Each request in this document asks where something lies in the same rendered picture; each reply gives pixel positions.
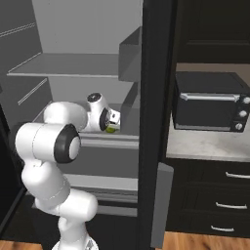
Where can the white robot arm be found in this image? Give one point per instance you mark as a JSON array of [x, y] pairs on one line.
[[45, 182]]

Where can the grey open fridge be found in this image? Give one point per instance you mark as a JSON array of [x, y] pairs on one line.
[[88, 26]]

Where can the silver toaster oven knob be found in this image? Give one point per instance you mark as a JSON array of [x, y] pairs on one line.
[[246, 100], [242, 113], [239, 126]]

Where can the grey fridge door bin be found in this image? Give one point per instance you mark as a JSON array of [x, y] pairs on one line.
[[132, 110], [161, 205], [130, 55]]

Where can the grey fridge shelf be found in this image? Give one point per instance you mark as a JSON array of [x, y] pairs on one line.
[[71, 65], [107, 140]]

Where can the black fridge door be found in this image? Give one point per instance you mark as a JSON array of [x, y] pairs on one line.
[[6, 195], [156, 97]]

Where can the black toaster oven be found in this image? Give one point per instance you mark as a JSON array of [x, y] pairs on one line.
[[208, 110]]

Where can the green lime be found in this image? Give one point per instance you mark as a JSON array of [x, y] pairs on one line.
[[110, 130]]

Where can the black wall cupboard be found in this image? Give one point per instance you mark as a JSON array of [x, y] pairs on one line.
[[215, 29]]

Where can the grey fridge drawer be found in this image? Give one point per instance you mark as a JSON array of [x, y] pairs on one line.
[[110, 185]]

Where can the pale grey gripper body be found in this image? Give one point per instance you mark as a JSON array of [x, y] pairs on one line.
[[115, 123]]

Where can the black drawer front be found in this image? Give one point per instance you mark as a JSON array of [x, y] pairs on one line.
[[201, 200], [195, 226], [208, 174]]

